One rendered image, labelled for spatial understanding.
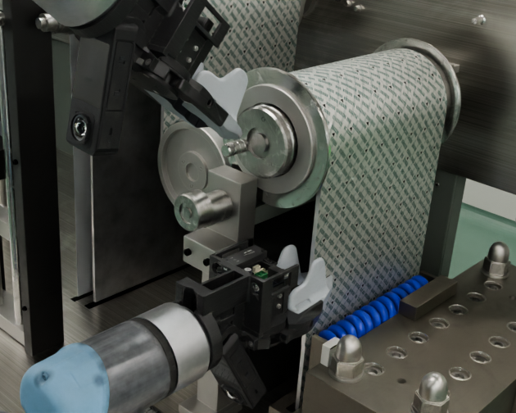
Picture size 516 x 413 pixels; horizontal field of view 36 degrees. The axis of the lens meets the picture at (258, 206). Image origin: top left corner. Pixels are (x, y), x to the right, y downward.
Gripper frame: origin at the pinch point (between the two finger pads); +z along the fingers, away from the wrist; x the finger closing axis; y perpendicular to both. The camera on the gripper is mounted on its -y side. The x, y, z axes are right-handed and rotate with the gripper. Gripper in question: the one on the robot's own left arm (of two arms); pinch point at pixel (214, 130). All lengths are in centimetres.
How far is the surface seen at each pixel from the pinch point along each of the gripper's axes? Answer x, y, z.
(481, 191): 96, 89, 281
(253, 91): 0.8, 6.1, 3.1
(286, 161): -5.4, 1.1, 5.6
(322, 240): -8.0, -3.3, 14.4
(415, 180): -7.9, 9.8, 26.5
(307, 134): -6.7, 4.2, 4.8
